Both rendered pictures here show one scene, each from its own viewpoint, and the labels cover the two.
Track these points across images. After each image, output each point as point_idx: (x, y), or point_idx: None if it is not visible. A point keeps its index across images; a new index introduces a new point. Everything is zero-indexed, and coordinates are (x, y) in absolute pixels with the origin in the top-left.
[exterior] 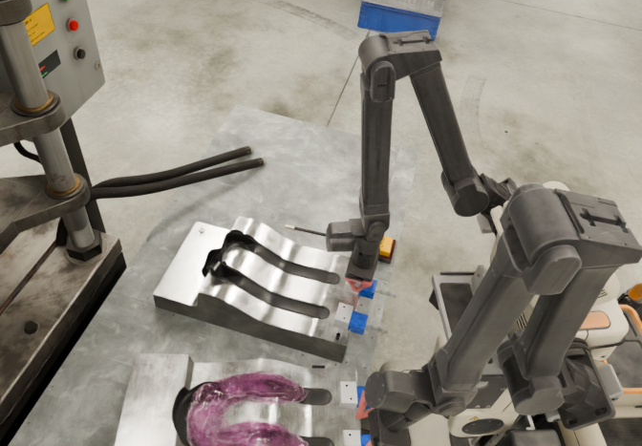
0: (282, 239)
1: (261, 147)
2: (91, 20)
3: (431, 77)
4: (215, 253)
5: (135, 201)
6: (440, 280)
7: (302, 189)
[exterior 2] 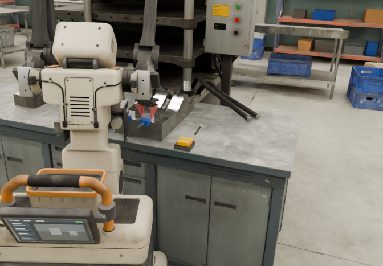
0: (178, 106)
1: (264, 121)
2: (249, 25)
3: None
4: (170, 97)
5: (298, 187)
6: (122, 101)
7: (231, 130)
